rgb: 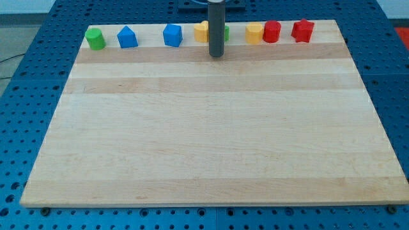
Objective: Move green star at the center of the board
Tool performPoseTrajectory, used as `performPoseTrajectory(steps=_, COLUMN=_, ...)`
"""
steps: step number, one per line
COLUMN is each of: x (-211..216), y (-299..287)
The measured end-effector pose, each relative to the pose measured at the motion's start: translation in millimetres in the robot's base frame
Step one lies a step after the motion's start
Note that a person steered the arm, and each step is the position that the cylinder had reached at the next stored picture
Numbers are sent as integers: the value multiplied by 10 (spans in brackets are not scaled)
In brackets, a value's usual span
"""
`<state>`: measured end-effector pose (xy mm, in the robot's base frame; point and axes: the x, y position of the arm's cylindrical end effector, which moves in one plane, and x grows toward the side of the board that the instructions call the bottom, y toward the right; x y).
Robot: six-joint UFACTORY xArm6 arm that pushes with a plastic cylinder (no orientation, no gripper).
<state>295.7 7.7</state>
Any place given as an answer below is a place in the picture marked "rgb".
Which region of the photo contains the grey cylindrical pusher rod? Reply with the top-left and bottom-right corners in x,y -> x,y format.
208,0 -> 226,58

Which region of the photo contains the green star block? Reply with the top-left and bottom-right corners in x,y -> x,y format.
224,25 -> 229,42

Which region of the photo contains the red star block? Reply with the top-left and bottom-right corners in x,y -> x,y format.
291,19 -> 315,43

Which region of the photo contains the wooden board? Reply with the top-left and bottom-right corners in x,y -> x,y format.
20,20 -> 408,208

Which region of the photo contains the yellow heart block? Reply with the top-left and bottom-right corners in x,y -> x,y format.
194,20 -> 209,43

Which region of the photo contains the yellow rounded block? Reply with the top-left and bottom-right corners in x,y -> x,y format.
245,22 -> 264,45

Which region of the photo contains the blue cube block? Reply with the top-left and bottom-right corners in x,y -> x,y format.
162,24 -> 183,47

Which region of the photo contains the red cylinder block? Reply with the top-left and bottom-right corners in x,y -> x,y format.
263,20 -> 281,43

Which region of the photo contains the blue pentagon block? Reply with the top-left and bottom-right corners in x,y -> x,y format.
117,26 -> 138,49

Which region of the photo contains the green cylinder block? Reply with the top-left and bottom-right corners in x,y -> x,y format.
85,28 -> 106,50

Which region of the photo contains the black cable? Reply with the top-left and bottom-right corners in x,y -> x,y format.
0,53 -> 26,81

